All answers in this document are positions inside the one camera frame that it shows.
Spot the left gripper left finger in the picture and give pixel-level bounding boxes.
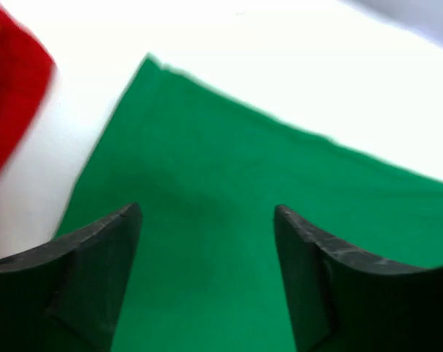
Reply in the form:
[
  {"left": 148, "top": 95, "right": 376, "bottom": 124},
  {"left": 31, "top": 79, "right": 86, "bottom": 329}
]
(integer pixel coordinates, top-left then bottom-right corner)
[{"left": 0, "top": 203, "right": 142, "bottom": 352}]

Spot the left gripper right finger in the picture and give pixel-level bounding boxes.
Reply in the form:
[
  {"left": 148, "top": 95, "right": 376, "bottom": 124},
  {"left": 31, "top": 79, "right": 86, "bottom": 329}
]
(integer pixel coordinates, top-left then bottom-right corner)
[{"left": 274, "top": 205, "right": 443, "bottom": 351}]

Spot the green t shirt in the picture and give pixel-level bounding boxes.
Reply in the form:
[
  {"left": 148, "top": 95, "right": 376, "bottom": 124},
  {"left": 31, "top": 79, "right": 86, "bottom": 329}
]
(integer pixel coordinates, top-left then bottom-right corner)
[{"left": 59, "top": 58, "right": 443, "bottom": 351}]

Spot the red folded t shirt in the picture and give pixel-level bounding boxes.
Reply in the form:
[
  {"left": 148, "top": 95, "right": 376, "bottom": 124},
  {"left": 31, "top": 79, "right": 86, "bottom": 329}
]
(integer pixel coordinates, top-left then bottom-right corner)
[{"left": 0, "top": 7, "right": 55, "bottom": 171}]

